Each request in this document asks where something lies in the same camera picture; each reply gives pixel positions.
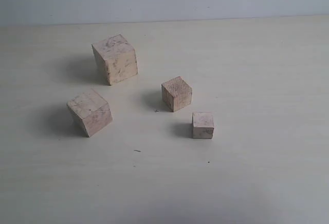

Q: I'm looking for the third largest wooden cube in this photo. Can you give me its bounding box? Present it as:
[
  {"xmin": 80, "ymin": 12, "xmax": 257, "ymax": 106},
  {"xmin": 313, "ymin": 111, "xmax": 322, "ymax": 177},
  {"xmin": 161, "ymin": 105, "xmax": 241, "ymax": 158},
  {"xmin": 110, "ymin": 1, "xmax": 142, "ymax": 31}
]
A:
[{"xmin": 161, "ymin": 76, "xmax": 192, "ymax": 112}]

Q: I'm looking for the smallest wooden cube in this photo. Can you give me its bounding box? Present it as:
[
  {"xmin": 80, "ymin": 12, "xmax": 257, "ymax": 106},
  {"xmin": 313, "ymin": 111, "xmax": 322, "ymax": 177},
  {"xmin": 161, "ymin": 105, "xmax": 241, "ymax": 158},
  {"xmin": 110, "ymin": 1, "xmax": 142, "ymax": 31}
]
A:
[{"xmin": 192, "ymin": 112, "xmax": 214, "ymax": 139}]

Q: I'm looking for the second largest wooden cube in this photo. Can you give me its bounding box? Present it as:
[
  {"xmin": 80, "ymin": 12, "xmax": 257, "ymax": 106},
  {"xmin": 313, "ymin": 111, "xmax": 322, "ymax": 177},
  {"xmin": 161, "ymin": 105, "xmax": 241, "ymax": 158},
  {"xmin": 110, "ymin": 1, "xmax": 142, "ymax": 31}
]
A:
[{"xmin": 66, "ymin": 89, "xmax": 113, "ymax": 137}]

